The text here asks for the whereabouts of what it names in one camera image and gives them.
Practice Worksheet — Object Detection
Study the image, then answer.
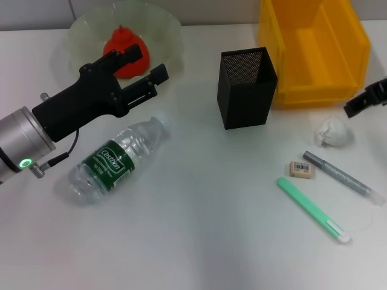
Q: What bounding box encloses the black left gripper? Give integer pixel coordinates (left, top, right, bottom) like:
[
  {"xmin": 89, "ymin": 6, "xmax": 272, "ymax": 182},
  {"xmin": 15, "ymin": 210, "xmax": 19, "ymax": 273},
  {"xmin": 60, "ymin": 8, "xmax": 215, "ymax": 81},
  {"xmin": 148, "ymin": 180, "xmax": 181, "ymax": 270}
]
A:
[{"xmin": 31, "ymin": 43, "xmax": 169, "ymax": 143}]

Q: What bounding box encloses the white paper ball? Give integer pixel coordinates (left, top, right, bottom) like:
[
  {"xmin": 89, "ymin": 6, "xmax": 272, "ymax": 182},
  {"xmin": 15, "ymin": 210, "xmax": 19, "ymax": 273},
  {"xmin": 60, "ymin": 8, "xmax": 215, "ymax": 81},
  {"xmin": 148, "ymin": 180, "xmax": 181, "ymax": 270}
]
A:
[{"xmin": 314, "ymin": 116, "xmax": 353, "ymax": 148}]

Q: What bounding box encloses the clear green-label water bottle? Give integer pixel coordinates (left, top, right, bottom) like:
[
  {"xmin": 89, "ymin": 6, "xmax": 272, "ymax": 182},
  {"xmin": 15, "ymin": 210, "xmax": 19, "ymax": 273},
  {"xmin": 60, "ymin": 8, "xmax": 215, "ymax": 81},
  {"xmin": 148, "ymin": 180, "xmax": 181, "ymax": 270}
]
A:
[{"xmin": 54, "ymin": 113, "xmax": 170, "ymax": 206}]

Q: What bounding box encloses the beige eraser with barcode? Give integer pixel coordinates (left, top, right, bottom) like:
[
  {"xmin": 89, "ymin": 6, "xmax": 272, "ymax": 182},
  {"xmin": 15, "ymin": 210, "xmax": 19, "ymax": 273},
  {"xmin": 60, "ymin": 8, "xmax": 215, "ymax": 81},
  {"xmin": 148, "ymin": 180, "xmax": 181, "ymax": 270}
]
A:
[{"xmin": 289, "ymin": 161, "xmax": 316, "ymax": 179}]

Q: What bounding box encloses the green glass fruit bowl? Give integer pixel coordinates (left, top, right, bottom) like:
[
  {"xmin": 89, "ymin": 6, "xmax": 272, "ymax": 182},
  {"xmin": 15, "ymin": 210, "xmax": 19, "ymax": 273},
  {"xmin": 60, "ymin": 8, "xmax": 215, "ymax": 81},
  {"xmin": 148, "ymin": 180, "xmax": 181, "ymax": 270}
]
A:
[{"xmin": 51, "ymin": 0, "xmax": 186, "ymax": 96}]

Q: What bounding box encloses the silver marker pen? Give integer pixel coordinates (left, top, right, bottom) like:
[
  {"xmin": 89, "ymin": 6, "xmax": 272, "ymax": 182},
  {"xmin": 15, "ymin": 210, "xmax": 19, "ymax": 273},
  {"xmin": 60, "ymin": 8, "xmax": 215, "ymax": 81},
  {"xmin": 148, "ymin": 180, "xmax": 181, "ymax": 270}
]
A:
[{"xmin": 302, "ymin": 150, "xmax": 385, "ymax": 207}]

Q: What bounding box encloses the black mesh pen holder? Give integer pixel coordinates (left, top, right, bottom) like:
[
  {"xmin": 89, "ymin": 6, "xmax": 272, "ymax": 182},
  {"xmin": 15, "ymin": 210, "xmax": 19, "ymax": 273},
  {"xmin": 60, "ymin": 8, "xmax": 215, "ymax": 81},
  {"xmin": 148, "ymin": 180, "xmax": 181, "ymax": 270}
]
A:
[{"xmin": 216, "ymin": 47, "xmax": 278, "ymax": 131}]

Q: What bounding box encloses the green pen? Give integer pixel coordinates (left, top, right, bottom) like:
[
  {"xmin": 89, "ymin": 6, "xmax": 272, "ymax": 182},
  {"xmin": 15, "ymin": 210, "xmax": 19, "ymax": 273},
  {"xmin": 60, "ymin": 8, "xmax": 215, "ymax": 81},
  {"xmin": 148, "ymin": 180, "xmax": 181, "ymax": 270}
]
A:
[{"xmin": 276, "ymin": 177, "xmax": 353, "ymax": 245}]

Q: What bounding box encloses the yellow plastic bin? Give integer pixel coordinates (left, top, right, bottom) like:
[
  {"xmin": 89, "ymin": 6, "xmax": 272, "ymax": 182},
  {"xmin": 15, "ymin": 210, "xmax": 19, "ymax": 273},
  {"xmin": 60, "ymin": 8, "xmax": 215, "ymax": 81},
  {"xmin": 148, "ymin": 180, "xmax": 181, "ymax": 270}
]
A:
[{"xmin": 257, "ymin": 0, "xmax": 372, "ymax": 109}]

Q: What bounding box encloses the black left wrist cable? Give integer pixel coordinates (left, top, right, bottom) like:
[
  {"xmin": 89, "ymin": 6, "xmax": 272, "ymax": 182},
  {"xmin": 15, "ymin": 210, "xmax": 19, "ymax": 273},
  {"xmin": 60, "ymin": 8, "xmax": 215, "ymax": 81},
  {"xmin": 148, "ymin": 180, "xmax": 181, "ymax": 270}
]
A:
[{"xmin": 28, "ymin": 128, "xmax": 81, "ymax": 179}]

